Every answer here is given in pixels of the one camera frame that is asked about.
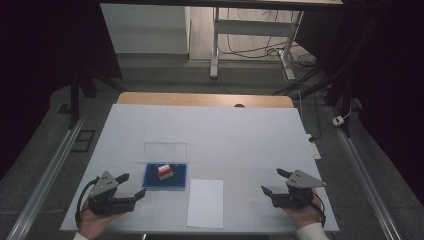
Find dark curtain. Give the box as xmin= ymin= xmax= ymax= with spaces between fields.
xmin=0 ymin=0 xmax=124 ymax=181
xmin=296 ymin=0 xmax=424 ymax=206

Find person's right hand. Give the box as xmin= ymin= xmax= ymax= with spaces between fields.
xmin=282 ymin=187 xmax=323 ymax=230

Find tangle of floor cables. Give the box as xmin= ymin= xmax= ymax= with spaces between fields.
xmin=217 ymin=8 xmax=318 ymax=68

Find blue ink pad box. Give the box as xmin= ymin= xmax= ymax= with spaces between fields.
xmin=142 ymin=141 xmax=189 ymax=192

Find red and white stamp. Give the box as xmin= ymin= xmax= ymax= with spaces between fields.
xmin=157 ymin=164 xmax=174 ymax=181

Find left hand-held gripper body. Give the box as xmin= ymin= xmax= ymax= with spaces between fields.
xmin=87 ymin=170 xmax=137 ymax=216

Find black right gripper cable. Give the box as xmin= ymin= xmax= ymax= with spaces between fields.
xmin=311 ymin=191 xmax=327 ymax=228

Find white paper sheet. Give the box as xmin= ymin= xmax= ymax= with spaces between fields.
xmin=186 ymin=178 xmax=225 ymax=230

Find black metal stand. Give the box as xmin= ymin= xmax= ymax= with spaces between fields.
xmin=67 ymin=69 xmax=82 ymax=130

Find white table cover sheet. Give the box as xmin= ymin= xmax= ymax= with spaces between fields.
xmin=59 ymin=103 xmax=340 ymax=233

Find person's left hand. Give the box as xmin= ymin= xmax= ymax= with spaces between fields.
xmin=78 ymin=198 xmax=122 ymax=240

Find white cabinet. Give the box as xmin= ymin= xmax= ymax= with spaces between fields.
xmin=99 ymin=3 xmax=191 ymax=55

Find aluminium rail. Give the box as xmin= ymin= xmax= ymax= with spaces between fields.
xmin=328 ymin=105 xmax=404 ymax=240
xmin=5 ymin=114 xmax=88 ymax=240

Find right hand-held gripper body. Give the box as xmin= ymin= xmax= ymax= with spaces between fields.
xmin=270 ymin=169 xmax=327 ymax=210

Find white desk frame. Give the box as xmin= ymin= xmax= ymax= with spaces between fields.
xmin=209 ymin=6 xmax=305 ymax=82

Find black floor frame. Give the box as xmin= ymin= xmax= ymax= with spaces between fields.
xmin=70 ymin=129 xmax=97 ymax=154

